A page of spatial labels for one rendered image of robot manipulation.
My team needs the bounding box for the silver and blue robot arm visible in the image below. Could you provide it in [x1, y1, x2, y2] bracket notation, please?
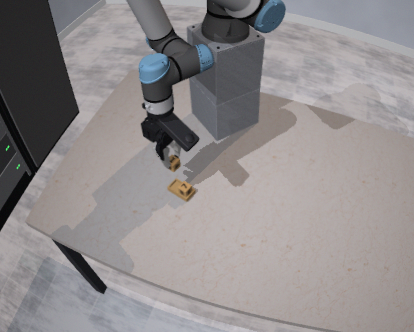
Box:
[126, 0, 286, 152]

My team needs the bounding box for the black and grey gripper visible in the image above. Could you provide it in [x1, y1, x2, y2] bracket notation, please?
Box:
[141, 106, 181, 169]

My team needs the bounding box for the tan wooden cube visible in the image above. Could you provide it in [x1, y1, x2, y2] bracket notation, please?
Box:
[178, 181, 192, 197]
[169, 155, 181, 172]

